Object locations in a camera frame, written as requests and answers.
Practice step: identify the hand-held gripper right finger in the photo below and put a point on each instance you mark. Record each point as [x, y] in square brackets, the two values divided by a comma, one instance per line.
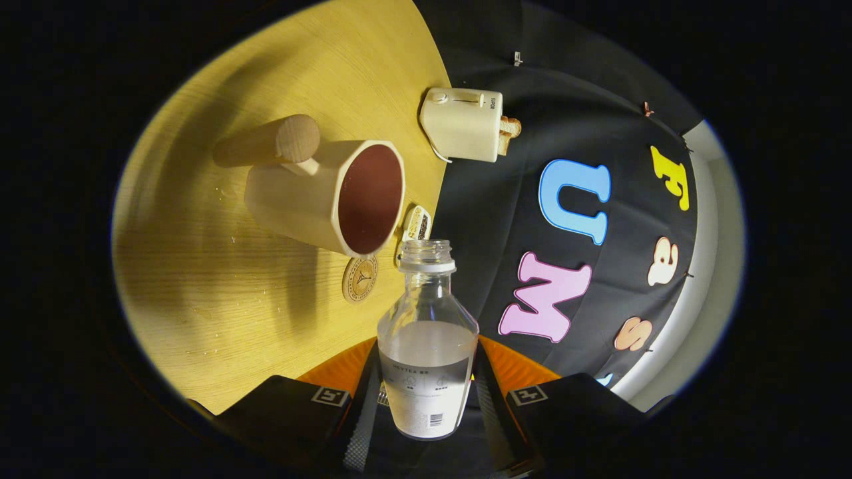
[572, 412]

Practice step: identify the round wooden coaster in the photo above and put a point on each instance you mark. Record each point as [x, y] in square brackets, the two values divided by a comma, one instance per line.
[359, 283]

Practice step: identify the cream toaster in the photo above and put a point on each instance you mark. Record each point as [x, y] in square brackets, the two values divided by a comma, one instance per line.
[466, 126]

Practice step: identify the toast slice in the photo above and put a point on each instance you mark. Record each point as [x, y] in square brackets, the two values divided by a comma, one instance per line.
[505, 144]
[510, 126]

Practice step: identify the wooden table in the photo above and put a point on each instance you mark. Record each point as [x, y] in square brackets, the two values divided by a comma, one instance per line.
[200, 266]

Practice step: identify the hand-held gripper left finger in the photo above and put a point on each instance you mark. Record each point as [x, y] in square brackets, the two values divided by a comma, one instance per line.
[293, 412]

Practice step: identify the white compartment snack tray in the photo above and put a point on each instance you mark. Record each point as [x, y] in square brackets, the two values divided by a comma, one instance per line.
[418, 223]

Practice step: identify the clear juice bottle white label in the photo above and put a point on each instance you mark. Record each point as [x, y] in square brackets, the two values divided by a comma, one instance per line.
[426, 372]

